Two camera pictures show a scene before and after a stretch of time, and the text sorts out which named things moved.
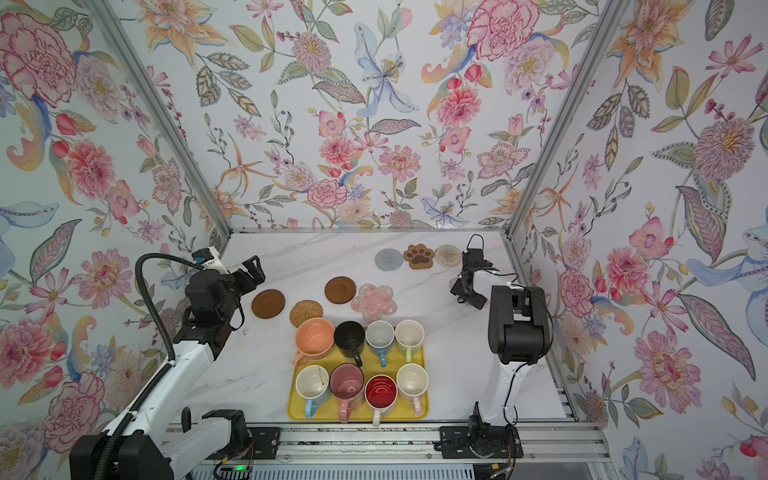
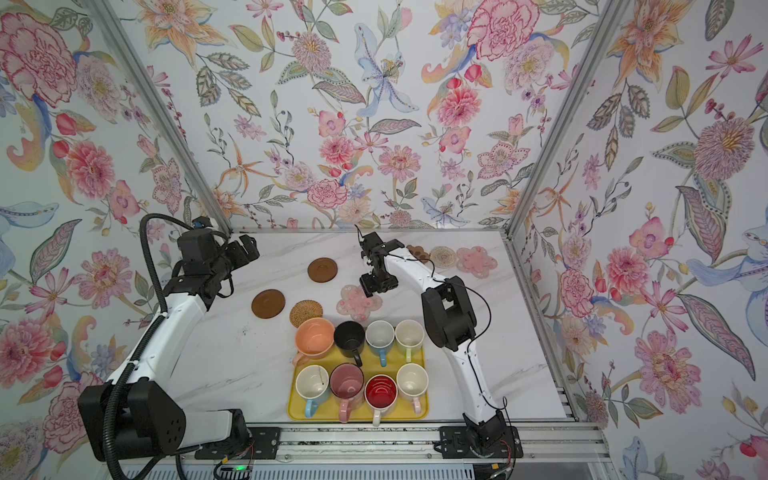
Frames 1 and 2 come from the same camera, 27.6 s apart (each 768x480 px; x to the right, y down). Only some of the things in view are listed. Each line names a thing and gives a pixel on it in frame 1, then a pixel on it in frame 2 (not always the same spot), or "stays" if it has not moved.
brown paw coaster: x=419 y=256 stays
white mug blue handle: x=380 y=334 stays
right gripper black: x=459 y=289 to x=371 y=289
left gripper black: x=256 y=276 to x=251 y=250
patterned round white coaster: x=447 y=255 stays
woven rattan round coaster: x=303 y=310 stays
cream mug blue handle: x=313 y=385 stays
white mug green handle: x=409 y=336 stays
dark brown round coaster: x=340 y=289 to x=322 y=270
